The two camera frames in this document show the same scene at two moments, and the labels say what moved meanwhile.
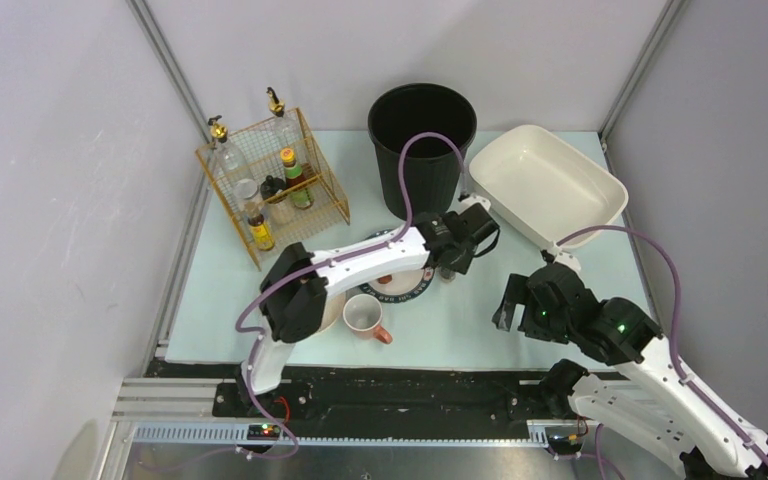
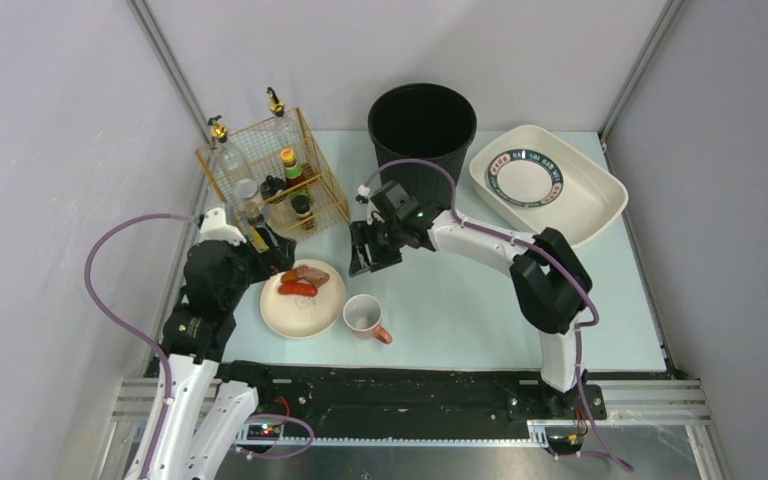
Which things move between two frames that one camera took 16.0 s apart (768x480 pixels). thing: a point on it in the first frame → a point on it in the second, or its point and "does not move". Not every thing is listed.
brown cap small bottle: (262, 232) does not move
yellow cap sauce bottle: (302, 197) does not move
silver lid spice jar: (245, 193) does not move
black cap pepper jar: (446, 274) → (301, 205)
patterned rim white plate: (400, 286) → (525, 178)
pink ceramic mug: (362, 315) does not move
